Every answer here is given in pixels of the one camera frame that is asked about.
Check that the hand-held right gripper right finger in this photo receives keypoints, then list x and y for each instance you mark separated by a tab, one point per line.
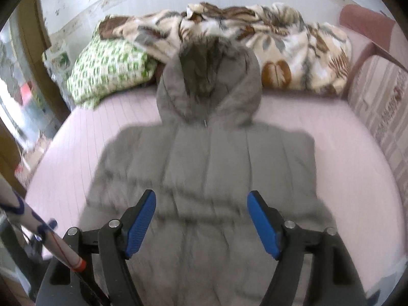
264	226

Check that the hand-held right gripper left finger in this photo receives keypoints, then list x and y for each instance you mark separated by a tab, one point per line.
140	226

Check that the grey quilted blanket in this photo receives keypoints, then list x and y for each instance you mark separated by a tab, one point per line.
207	165

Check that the pink quilted bed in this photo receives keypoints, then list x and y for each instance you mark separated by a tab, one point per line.
95	127

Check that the white stick with orange band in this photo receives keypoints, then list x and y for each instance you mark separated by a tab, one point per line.
28	216

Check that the green checked pillow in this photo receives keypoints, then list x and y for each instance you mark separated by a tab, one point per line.
105	67

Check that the striped floral bed panel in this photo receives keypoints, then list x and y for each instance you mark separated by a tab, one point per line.
376	102

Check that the leaf print blanket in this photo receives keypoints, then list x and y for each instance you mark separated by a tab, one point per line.
287	44

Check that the wooden door with glass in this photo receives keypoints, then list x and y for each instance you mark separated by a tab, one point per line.
32	38

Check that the pink padded headboard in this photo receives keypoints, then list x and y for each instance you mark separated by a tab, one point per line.
363	22

